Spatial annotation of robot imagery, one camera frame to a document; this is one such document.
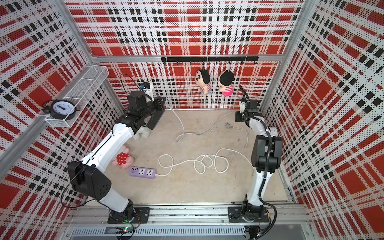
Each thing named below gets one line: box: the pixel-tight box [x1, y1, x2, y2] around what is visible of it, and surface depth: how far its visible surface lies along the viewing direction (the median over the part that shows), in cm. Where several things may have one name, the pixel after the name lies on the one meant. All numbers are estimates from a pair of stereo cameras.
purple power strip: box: [128, 166, 157, 179], surface depth 88 cm
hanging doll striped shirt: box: [194, 69, 212, 94], surface depth 95 cm
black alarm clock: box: [42, 99, 79, 121], surface depth 65 cm
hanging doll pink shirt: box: [218, 70, 235, 97], surface depth 98 cm
